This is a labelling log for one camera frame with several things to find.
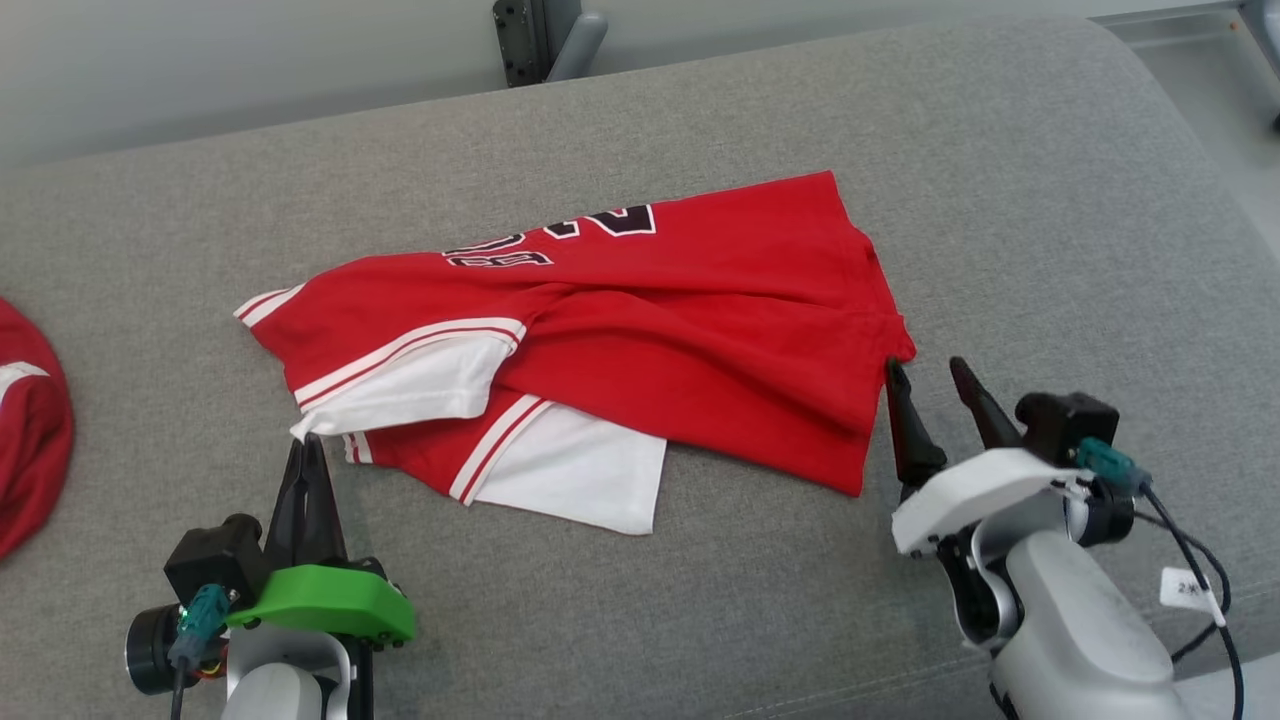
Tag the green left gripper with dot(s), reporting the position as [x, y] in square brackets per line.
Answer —
[330, 600]

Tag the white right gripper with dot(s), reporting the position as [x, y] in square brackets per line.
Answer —
[975, 490]

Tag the red basketball jersey white trim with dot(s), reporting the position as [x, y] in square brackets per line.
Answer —
[700, 340]

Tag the red shorts white stripe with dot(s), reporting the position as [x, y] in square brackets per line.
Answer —
[30, 430]

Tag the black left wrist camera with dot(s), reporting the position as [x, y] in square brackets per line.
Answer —
[215, 560]

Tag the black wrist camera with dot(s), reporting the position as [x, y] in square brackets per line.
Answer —
[1065, 425]
[215, 560]

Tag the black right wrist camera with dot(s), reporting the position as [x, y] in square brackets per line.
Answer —
[1065, 425]

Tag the teal left camera connector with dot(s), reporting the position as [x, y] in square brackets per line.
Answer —
[200, 615]

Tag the teal camera connector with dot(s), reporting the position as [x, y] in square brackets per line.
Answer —
[200, 615]
[1110, 465]

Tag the teal right camera connector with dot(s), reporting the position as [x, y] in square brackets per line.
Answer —
[1110, 465]

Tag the grey partition bottom rail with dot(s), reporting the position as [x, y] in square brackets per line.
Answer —
[1200, 15]

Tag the grey partition post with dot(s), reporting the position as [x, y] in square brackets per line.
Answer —
[545, 40]

